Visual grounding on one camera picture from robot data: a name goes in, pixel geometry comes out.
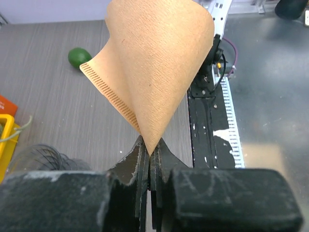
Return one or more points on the brown paper coffee filter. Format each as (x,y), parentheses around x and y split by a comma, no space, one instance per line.
(154,51)

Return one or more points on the grey transparent coffee dripper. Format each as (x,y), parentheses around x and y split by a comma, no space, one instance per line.
(44,157)

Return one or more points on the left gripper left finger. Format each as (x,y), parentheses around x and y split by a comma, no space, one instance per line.
(78,201)

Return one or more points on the green ball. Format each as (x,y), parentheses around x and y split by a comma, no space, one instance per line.
(78,56)

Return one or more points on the orange filter box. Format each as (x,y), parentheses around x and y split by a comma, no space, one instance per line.
(7,107)

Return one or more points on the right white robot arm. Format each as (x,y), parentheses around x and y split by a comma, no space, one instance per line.
(212,71)

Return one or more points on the green netted melon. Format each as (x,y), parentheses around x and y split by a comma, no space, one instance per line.
(17,131)

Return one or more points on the slotted cable duct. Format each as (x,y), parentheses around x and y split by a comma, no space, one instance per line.
(232,133)

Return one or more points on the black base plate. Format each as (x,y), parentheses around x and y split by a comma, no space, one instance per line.
(206,116)

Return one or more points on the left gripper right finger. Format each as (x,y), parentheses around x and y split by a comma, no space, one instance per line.
(188,199)

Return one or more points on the yellow plastic tray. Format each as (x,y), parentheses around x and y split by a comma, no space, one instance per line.
(7,147)

